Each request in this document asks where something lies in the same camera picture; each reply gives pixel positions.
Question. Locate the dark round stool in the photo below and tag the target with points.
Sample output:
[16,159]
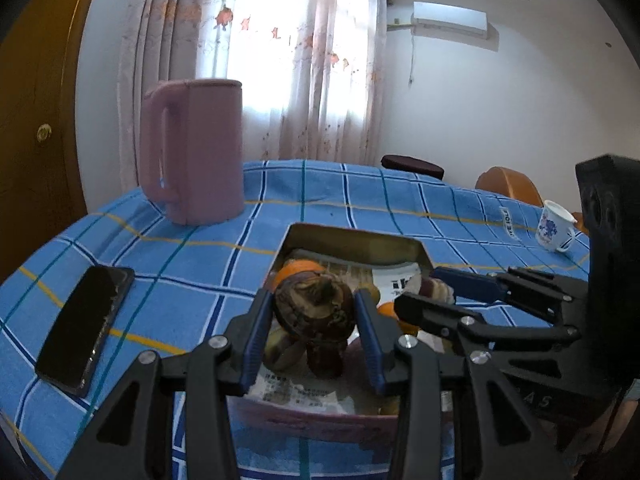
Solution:
[412,164]

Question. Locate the small orange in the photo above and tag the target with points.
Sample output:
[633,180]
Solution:
[395,317]

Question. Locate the white floral curtain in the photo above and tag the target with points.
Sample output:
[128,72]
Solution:
[311,72]

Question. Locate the paper leaflet in tin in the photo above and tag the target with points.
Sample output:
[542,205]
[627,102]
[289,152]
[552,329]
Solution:
[297,389]

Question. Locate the white enamel mug blue print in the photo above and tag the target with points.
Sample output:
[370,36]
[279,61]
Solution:
[556,230]

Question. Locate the black smartphone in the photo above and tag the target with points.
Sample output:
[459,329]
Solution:
[74,344]

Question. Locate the blue plaid tablecloth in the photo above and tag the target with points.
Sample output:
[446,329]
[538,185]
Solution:
[190,282]

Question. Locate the cut brown taro piece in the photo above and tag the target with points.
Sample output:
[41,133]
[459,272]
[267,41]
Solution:
[433,288]

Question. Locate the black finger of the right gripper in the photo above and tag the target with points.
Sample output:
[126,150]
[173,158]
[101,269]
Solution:
[559,339]
[500,284]

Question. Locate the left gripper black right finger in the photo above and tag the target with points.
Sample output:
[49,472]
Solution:
[451,384]

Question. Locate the white air conditioner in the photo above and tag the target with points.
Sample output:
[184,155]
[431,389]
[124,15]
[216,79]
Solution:
[464,21]

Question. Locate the cut taro chunk purple-green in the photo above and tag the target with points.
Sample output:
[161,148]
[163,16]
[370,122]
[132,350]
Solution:
[282,350]

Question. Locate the small green-brown kiwi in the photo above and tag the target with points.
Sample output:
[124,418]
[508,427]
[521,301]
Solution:
[372,290]

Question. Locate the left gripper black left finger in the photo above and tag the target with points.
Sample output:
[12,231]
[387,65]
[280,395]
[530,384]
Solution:
[130,436]

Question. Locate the pink plastic kettle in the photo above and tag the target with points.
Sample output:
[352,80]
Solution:
[191,150]

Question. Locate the orange wooden chair back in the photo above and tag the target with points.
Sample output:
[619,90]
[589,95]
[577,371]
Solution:
[509,183]

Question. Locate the brown wooden door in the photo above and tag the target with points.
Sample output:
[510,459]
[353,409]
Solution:
[41,192]

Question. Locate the red metal tin box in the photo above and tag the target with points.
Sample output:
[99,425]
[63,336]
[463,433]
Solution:
[352,245]

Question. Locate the small dark pointed chestnut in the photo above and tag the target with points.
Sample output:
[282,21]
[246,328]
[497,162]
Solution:
[316,306]

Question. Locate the dark round water chestnut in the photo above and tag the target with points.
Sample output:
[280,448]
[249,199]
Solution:
[327,360]

